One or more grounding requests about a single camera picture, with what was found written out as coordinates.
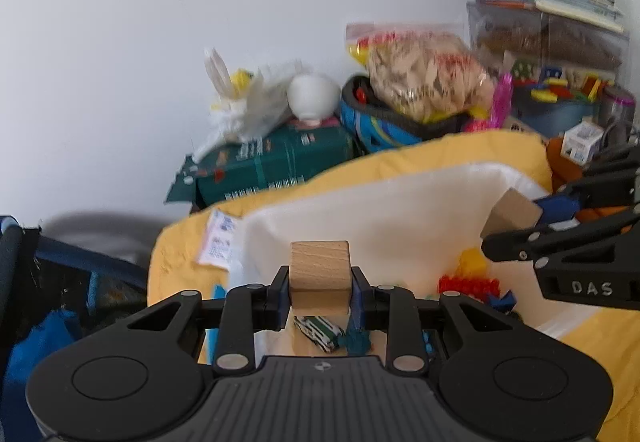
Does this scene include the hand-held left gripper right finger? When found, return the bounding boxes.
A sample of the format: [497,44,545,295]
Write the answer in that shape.
[350,266,521,373]

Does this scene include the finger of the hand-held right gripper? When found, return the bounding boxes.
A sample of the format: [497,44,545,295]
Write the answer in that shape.
[532,142,640,225]
[482,217,640,268]

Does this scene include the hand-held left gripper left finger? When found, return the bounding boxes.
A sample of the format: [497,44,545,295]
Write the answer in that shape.
[125,264,292,373]

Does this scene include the wooden cube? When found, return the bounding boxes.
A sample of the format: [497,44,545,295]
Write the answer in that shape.
[480,188,544,240]
[289,240,351,315]

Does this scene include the teal toy figure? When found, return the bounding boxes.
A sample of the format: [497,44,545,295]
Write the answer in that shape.
[342,322,373,357]

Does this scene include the green and white toy car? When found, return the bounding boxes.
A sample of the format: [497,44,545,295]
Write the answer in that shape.
[293,315,346,353]

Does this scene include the large red toy brick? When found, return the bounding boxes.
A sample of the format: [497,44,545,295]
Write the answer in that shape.
[437,274,503,298]

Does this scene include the white plastic bin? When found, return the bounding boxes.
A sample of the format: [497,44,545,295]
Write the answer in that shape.
[227,163,601,365]

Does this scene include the small white box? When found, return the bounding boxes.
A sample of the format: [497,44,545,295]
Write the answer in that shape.
[560,119,606,165]

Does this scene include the white paper label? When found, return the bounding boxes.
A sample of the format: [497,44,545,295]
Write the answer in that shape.
[196,208,243,271]

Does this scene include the grey pot of toys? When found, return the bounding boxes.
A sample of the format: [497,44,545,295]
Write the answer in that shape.
[510,62,616,138]

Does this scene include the yellow blanket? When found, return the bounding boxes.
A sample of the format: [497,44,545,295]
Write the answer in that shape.
[147,129,640,442]

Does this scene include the pink plastic toy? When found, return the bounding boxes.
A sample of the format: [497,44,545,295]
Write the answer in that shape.
[467,72,516,133]

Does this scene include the green cardboard box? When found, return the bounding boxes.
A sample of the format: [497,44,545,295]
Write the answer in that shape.
[165,124,358,210]

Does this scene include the clear plastic box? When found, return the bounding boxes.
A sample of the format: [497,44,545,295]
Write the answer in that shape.
[467,2,631,88]

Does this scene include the blue bicycle helmet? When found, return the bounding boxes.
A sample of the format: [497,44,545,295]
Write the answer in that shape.
[340,74,473,155]

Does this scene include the white plastic bag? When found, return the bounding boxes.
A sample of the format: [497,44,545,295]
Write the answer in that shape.
[192,47,311,163]

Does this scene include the bag of wooden blocks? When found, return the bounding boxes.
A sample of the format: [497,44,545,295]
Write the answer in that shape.
[345,22,501,123]

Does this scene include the white round object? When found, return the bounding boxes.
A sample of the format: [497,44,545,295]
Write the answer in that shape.
[286,73,341,128]

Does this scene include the grey cable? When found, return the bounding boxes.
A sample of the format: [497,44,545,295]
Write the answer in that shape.
[600,119,640,158]

